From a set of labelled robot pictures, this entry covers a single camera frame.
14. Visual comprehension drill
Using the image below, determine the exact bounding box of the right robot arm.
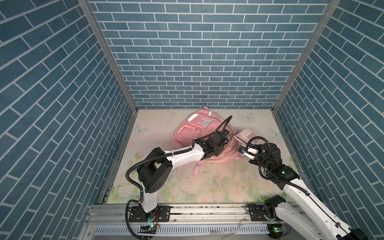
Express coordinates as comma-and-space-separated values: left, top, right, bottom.
238, 143, 368, 240

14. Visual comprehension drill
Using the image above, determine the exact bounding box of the left corner aluminium post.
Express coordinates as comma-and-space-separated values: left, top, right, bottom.
78, 0, 138, 114

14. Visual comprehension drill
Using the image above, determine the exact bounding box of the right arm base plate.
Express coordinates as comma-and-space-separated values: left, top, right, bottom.
245, 204, 281, 222

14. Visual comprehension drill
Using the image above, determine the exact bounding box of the pink student backpack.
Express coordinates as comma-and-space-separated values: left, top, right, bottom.
173, 107, 242, 164

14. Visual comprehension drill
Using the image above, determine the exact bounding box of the right corner aluminium post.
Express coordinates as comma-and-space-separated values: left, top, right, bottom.
272, 0, 341, 114

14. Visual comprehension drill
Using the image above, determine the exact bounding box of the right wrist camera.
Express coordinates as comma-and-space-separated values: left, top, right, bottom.
243, 147, 259, 159

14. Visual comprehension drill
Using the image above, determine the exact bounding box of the aluminium front rail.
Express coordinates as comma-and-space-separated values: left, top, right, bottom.
79, 203, 305, 240

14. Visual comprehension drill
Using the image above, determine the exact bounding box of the white pink calculator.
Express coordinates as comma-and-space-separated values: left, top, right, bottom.
235, 129, 257, 146

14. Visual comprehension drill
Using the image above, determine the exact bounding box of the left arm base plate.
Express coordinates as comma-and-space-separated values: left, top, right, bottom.
129, 206, 171, 223

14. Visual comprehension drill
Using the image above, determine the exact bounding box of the corner aluminium post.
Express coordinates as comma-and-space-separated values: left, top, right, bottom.
272, 0, 341, 114
78, 0, 138, 114

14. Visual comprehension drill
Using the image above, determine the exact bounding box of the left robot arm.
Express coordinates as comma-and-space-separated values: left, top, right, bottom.
137, 130, 229, 213

